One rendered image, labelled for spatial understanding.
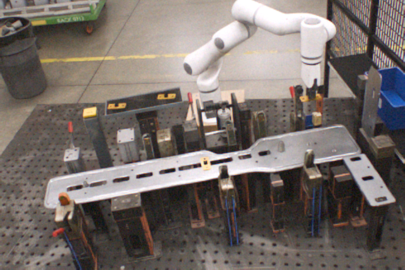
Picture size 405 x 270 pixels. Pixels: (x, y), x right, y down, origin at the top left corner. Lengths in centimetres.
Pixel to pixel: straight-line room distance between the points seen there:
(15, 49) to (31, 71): 30
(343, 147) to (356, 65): 66
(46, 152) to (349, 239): 176
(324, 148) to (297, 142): 12
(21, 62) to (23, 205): 240
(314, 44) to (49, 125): 189
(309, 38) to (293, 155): 54
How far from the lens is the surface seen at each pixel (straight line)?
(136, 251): 211
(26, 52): 476
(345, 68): 261
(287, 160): 203
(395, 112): 213
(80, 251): 206
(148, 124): 227
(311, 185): 192
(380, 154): 206
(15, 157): 295
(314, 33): 177
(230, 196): 189
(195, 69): 240
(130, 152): 212
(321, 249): 210
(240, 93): 280
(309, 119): 266
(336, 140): 215
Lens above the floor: 235
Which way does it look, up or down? 36 degrees down
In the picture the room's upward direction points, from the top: 8 degrees counter-clockwise
